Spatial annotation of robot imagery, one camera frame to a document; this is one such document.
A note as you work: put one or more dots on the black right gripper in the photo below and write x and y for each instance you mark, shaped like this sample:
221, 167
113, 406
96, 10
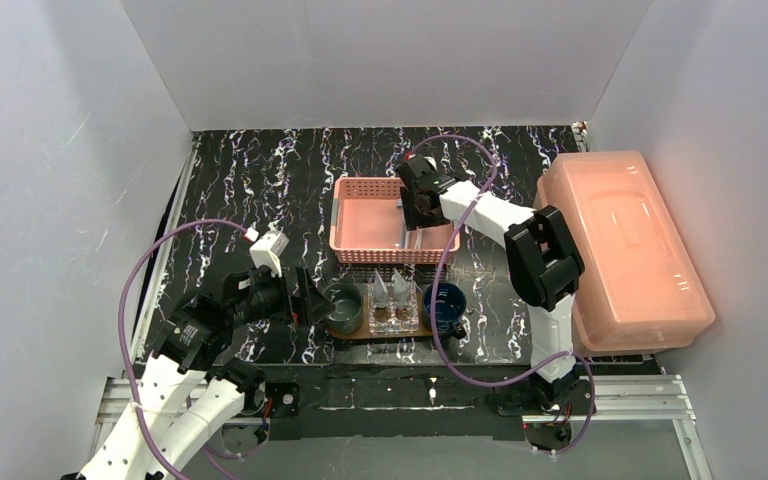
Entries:
416, 206

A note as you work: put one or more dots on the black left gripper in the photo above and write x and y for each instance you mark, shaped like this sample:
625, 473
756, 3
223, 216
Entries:
297, 299

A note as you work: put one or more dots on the dark grey cup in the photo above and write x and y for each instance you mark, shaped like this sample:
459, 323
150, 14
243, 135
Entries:
347, 301

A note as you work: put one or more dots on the white handled toothbrush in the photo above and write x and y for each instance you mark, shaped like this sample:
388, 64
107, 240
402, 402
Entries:
418, 239

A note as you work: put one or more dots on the oval wooden tray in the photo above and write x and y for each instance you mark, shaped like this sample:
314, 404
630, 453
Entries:
363, 333

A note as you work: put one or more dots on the white toothpaste tube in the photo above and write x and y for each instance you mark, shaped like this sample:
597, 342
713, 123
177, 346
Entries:
380, 293

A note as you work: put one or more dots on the clear plastic dimpled tray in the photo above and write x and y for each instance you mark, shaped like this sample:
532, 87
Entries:
387, 321

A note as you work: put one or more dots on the red capped toothpaste tube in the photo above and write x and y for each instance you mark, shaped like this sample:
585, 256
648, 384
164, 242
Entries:
402, 292

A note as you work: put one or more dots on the dark blue cup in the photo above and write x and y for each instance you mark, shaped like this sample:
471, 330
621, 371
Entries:
450, 308

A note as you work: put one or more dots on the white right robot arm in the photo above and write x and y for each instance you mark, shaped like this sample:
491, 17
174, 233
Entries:
544, 263

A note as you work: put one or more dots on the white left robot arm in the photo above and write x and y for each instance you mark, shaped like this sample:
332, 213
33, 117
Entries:
182, 399

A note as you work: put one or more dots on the pink perforated plastic basket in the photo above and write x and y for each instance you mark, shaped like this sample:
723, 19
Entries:
366, 225

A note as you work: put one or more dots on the large pink storage box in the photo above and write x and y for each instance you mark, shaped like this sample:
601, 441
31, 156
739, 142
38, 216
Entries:
640, 292

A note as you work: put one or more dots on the clear handled toothbrush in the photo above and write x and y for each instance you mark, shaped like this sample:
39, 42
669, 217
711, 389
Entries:
404, 239

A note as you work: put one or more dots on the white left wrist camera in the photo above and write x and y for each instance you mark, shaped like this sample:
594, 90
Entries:
267, 250

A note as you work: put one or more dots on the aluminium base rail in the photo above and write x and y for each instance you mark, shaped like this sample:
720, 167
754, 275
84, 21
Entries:
644, 399

